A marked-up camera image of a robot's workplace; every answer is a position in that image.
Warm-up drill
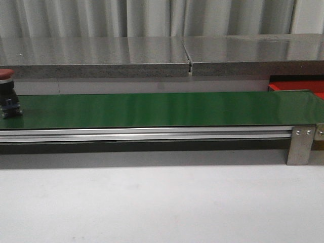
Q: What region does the red mushroom push button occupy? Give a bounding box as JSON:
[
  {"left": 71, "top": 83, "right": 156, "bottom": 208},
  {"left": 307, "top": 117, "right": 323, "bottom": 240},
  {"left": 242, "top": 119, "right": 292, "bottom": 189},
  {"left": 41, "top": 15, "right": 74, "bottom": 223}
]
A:
[{"left": 1, "top": 69, "right": 23, "bottom": 119}]

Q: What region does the green conveyor belt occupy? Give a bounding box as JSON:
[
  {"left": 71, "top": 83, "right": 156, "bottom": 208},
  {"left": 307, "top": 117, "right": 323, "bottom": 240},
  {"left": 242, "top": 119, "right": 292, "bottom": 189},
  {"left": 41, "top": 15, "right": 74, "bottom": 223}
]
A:
[{"left": 1, "top": 91, "right": 323, "bottom": 130}]

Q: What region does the grey stone countertop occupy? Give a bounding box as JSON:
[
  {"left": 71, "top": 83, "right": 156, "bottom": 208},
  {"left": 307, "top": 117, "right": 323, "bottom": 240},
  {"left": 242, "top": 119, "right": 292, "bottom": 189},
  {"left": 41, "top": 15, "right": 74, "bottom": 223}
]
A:
[{"left": 1, "top": 34, "right": 323, "bottom": 95}]

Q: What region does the red plastic tray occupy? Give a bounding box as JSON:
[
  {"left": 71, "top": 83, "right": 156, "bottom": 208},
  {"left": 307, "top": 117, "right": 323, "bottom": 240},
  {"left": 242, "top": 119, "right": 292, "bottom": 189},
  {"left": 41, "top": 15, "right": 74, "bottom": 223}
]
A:
[{"left": 268, "top": 80, "right": 324, "bottom": 100}]

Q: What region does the white pleated curtain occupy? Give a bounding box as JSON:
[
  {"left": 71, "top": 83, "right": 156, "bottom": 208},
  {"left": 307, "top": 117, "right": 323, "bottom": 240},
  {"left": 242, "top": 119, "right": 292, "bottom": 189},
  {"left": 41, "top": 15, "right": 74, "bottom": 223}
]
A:
[{"left": 1, "top": 1, "right": 323, "bottom": 37}]

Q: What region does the steel conveyor support bracket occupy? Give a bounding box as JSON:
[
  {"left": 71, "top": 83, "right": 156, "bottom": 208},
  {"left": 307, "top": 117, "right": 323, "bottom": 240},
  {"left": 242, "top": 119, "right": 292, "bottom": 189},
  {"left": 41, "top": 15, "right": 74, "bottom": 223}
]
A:
[{"left": 287, "top": 126, "right": 315, "bottom": 166}]

